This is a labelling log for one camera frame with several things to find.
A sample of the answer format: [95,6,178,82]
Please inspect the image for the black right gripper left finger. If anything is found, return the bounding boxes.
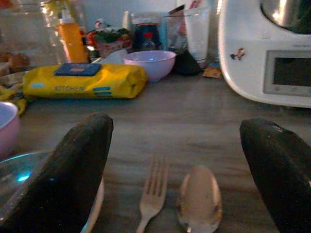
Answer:
[0,113,114,233]

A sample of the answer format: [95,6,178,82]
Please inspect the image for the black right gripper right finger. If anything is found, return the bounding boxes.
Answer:
[239,117,311,233]

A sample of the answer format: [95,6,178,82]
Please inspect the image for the glass plate with white rim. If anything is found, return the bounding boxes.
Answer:
[0,149,105,233]

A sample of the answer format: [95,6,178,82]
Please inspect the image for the pink plastic bowl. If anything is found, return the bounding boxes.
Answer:
[123,50,177,83]
[0,101,20,161]

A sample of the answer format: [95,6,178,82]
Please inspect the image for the silver metal spoon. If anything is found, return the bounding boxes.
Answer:
[176,165,223,233]

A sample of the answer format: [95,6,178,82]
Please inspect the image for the silver metal fork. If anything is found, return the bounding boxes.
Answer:
[136,156,170,233]

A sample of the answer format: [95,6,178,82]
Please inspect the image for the yellow kitchen wipes pack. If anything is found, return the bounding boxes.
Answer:
[22,62,148,100]

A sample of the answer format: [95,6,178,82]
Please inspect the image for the yellow banana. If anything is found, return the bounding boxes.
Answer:
[0,86,27,116]

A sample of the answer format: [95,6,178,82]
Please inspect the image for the white kitchen cooking appliance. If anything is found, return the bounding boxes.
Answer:
[218,0,311,109]

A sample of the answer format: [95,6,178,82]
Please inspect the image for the small orange packet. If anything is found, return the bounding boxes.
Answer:
[202,62,223,79]

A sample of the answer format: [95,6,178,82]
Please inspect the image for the white paper tissue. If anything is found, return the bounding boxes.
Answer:
[101,49,128,65]

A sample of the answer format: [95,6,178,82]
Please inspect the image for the brown bread rolls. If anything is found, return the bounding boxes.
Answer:
[0,52,31,72]

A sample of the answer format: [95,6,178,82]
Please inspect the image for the orange squeeze bottle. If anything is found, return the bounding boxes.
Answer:
[57,9,88,64]

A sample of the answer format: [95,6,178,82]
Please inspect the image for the floral printed box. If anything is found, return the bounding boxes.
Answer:
[86,28,133,58]

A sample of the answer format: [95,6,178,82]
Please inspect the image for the small black pouch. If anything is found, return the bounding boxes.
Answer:
[172,50,202,76]

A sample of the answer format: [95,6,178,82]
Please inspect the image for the large clear glass jar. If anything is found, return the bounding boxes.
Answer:
[0,0,66,66]

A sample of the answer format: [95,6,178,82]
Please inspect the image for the small bottle with red cap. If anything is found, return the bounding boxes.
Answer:
[142,33,156,51]

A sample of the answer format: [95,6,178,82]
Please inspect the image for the dark blue package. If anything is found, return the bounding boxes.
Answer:
[132,23,162,51]

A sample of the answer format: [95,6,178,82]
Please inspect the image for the white plastic tube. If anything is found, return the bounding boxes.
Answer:
[184,6,211,70]

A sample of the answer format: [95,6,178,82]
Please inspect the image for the clear plastic bag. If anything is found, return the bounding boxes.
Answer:
[160,4,188,51]

